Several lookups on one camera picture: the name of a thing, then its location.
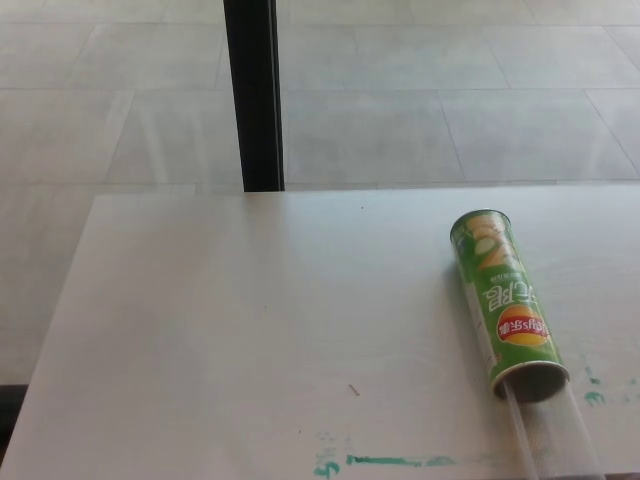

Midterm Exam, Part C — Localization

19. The clear plastic chips tray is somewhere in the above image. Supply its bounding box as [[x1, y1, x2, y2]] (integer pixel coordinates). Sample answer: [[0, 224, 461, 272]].
[[503, 378, 607, 480]]

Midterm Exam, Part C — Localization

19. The green chips tube can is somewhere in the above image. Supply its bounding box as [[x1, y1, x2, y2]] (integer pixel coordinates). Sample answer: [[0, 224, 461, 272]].
[[449, 209, 571, 403]]

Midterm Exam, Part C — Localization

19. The black window frame post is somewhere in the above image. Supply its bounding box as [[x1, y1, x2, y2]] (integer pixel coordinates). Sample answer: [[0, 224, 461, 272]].
[[222, 0, 286, 194]]

